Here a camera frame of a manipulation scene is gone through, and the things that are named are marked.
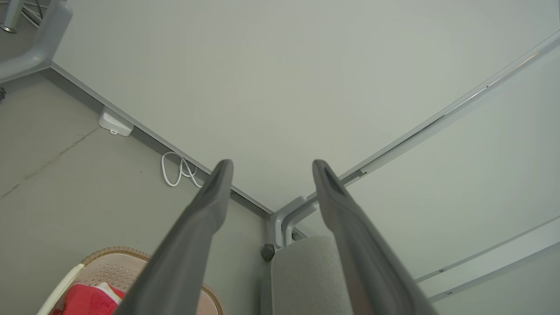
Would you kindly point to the white power adapter box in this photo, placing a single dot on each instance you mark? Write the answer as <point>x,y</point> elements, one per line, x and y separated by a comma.
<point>113,124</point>

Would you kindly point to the chrome chair base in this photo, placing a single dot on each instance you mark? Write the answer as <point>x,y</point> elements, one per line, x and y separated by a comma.
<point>11,15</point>

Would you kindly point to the white cloth piece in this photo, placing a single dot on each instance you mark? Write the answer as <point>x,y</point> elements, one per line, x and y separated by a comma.
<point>109,291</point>

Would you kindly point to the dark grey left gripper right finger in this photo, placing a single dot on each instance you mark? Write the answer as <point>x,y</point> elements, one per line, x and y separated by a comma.
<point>363,262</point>

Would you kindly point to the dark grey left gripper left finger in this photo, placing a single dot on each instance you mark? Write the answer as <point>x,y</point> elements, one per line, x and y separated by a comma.
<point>183,253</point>

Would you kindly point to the beige perforated laundry basket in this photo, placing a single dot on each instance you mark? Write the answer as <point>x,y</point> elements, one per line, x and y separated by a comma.
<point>109,267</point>

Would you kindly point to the grey furniture leg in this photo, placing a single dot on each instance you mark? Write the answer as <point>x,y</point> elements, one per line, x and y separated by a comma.
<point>48,39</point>

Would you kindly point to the grey fabric sofa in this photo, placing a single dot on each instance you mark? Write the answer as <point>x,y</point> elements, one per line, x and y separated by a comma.
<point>302,280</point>

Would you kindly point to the grey metal pipe frame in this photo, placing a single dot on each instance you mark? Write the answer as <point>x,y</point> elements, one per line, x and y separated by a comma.
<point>280,223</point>

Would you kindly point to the red cloth garment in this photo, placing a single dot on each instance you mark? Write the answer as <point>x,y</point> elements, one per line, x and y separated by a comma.
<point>85,302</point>

